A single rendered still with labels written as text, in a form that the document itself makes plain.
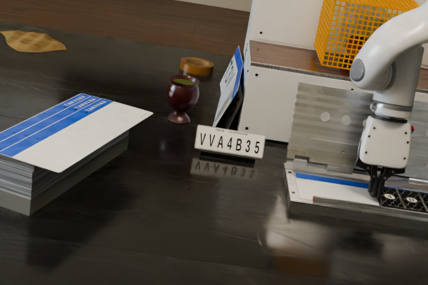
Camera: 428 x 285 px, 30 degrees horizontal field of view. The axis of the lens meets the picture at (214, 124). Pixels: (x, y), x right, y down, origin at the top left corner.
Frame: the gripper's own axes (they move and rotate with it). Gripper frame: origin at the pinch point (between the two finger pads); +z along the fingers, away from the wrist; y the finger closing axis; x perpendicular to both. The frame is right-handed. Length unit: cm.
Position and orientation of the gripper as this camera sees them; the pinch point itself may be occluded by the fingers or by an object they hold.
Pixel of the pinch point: (376, 187)
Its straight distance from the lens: 175.1
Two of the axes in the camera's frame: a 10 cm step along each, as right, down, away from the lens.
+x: -0.1, -1.5, 9.9
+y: 9.9, 1.6, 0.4
